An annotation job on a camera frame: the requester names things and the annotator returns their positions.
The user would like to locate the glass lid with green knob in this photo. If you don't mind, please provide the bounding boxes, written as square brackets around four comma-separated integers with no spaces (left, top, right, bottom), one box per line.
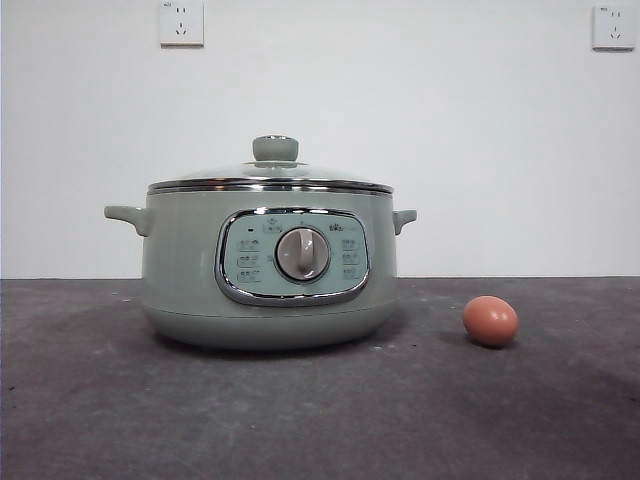
[147,134,393,194]

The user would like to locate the brown egg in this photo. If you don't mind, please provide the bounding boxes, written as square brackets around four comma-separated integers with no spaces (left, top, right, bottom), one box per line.
[462,294,520,349]

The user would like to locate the green electric cooking pot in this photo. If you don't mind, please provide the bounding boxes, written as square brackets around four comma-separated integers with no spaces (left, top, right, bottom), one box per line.
[103,187,418,350]

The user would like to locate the white wall socket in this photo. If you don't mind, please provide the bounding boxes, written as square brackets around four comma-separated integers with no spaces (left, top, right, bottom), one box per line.
[159,0,206,49]
[591,4,637,52]

